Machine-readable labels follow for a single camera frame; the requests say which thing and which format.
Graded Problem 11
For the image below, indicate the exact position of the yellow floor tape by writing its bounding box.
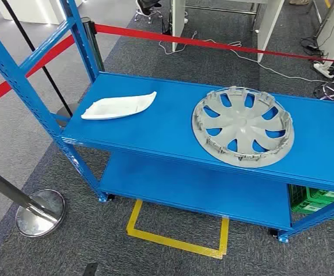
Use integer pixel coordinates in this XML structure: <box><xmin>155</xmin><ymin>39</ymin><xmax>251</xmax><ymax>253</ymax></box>
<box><xmin>125</xmin><ymin>199</ymin><xmax>230</xmax><ymax>260</ymax></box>

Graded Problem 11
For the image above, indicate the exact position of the white floor cable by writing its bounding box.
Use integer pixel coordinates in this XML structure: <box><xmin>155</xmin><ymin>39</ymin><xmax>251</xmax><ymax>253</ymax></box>
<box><xmin>158</xmin><ymin>30</ymin><xmax>329</xmax><ymax>84</ymax></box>

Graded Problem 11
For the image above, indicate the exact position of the grey plastic wheel hubcap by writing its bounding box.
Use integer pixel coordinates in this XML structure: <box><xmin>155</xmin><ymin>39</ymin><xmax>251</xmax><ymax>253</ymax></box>
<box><xmin>191</xmin><ymin>86</ymin><xmax>295</xmax><ymax>168</ymax></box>

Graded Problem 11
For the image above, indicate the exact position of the black cable bundle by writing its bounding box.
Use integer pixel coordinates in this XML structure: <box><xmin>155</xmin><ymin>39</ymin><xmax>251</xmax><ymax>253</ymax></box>
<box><xmin>300</xmin><ymin>36</ymin><xmax>329</xmax><ymax>62</ymax></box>

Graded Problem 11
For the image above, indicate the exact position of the person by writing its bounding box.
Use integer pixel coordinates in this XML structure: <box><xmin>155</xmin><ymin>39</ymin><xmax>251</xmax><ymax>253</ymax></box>
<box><xmin>136</xmin><ymin>0</ymin><xmax>162</xmax><ymax>17</ymax></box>

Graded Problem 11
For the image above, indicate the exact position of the black robot left foot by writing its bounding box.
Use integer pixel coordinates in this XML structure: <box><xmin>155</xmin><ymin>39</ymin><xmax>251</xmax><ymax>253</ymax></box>
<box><xmin>83</xmin><ymin>263</ymin><xmax>98</xmax><ymax>276</ymax></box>

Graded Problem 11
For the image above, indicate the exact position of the white curved plastic part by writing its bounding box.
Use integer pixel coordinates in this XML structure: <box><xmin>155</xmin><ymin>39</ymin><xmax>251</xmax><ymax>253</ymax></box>
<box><xmin>80</xmin><ymin>91</ymin><xmax>157</xmax><ymax>121</ymax></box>

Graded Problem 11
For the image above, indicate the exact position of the chrome office chair base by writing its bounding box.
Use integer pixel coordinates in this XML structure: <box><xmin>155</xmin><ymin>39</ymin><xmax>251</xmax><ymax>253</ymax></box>
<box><xmin>135</xmin><ymin>6</ymin><xmax>163</xmax><ymax>25</ymax></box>
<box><xmin>314</xmin><ymin>80</ymin><xmax>334</xmax><ymax>103</ymax></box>

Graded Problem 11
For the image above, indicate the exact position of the green plastic crate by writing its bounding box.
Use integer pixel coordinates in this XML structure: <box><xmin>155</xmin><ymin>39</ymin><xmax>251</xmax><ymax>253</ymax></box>
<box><xmin>288</xmin><ymin>127</ymin><xmax>334</xmax><ymax>222</ymax></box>

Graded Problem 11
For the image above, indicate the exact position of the black stanchion post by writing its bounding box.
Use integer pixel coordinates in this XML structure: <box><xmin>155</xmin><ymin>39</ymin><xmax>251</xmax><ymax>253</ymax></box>
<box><xmin>1</xmin><ymin>0</ymin><xmax>79</xmax><ymax>128</ymax></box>

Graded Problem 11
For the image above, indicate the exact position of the white counter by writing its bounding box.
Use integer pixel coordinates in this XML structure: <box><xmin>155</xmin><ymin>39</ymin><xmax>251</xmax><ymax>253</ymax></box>
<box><xmin>0</xmin><ymin>0</ymin><xmax>84</xmax><ymax>25</ymax></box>

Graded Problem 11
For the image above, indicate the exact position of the white desk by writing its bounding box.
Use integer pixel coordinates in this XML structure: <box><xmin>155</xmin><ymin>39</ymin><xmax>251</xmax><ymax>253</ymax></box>
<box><xmin>171</xmin><ymin>0</ymin><xmax>286</xmax><ymax>64</ymax></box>

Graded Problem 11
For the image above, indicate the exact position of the dark chrome stanchion post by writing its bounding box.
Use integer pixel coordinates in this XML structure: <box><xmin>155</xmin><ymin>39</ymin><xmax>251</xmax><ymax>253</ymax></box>
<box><xmin>80</xmin><ymin>17</ymin><xmax>106</xmax><ymax>73</ymax></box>

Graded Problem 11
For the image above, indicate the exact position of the blue metal shelf rack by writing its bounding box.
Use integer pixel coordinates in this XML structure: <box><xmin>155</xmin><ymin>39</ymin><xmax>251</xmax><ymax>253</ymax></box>
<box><xmin>0</xmin><ymin>0</ymin><xmax>334</xmax><ymax>244</ymax></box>

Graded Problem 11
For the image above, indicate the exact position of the white power strip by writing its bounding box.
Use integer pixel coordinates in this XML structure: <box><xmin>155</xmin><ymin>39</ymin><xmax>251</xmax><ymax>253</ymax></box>
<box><xmin>313</xmin><ymin>60</ymin><xmax>334</xmax><ymax>79</ymax></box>

